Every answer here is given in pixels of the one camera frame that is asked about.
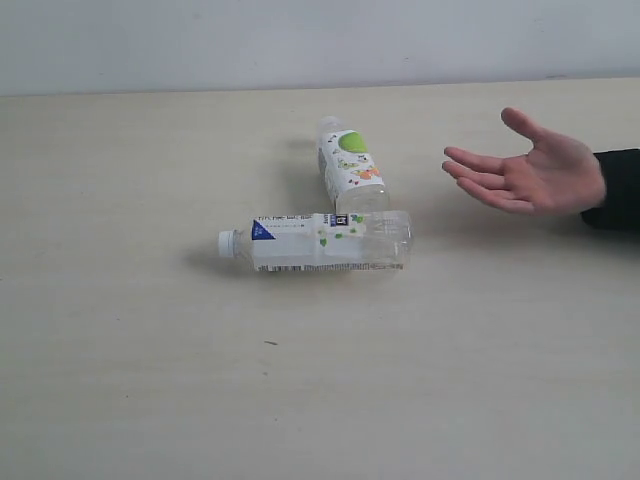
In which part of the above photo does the person's open hand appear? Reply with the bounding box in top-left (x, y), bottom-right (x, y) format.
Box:
top-left (442, 108), bottom-right (606, 216)

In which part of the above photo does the clear bottle with blue label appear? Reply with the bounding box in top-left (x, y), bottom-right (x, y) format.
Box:
top-left (218, 211), bottom-right (412, 272)

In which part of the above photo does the dark sleeved forearm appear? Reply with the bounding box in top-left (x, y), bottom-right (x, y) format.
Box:
top-left (580, 149), bottom-right (640, 233)

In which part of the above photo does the bottle with green apple label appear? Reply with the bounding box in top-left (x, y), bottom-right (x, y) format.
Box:
top-left (317, 116), bottom-right (390, 214)

